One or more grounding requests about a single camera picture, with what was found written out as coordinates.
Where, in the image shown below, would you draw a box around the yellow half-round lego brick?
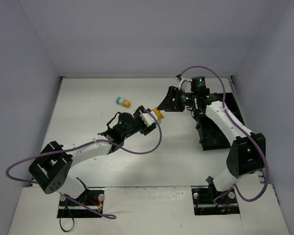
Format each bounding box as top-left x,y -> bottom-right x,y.
153,107 -> 164,120

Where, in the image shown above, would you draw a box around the yellow small lego brick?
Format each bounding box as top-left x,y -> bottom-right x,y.
125,100 -> 131,108

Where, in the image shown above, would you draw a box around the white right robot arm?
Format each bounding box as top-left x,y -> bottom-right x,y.
157,76 -> 268,192

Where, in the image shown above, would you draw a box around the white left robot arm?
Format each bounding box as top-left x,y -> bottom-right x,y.
28,106 -> 164,198

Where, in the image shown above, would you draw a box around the teal purple lego stack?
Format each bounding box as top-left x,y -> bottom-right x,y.
116,97 -> 127,107

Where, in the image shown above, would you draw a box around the black four-compartment sorting bin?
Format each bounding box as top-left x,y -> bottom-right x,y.
191,93 -> 245,151

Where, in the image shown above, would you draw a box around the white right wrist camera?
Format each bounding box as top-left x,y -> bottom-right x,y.
175,74 -> 192,91

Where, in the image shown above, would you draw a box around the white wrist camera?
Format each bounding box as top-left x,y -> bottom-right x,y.
139,111 -> 158,127
175,74 -> 192,91

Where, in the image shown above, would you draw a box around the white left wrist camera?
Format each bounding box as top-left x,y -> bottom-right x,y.
139,111 -> 158,127

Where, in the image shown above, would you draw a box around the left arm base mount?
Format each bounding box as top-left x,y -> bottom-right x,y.
56,187 -> 105,218

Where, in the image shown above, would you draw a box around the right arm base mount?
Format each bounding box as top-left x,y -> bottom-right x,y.
191,186 -> 240,216

